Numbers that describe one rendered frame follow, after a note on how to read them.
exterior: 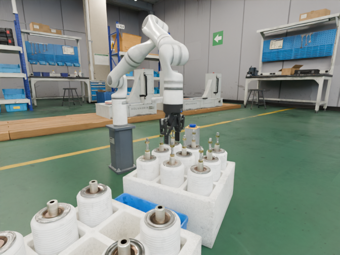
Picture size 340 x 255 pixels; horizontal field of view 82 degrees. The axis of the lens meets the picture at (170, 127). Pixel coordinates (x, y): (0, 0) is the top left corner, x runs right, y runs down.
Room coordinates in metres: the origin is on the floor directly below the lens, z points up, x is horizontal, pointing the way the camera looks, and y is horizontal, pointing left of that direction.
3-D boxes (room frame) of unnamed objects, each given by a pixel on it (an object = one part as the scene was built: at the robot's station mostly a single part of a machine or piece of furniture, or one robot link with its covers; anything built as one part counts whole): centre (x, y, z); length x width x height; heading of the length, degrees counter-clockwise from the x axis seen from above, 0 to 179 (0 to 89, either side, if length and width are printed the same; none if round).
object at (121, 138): (1.24, 0.32, 0.15); 0.15 x 0.15 x 0.30; 40
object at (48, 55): (5.59, 3.09, 0.94); 1.40 x 0.70 x 1.88; 130
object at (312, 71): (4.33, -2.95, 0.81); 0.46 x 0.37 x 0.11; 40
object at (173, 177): (0.73, -0.01, 0.16); 0.10 x 0.10 x 0.18
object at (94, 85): (6.15, 2.32, 0.35); 0.59 x 0.47 x 0.69; 40
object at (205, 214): (0.83, -0.06, 0.09); 0.39 x 0.39 x 0.18; 62
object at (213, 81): (4.12, -0.43, 0.45); 1.51 x 0.57 x 0.74; 130
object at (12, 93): (4.32, 3.42, 0.36); 0.50 x 0.38 x 0.21; 40
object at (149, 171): (0.78, 0.10, 0.16); 0.10 x 0.10 x 0.18
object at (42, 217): (0.42, 0.29, 0.25); 0.08 x 0.08 x 0.01
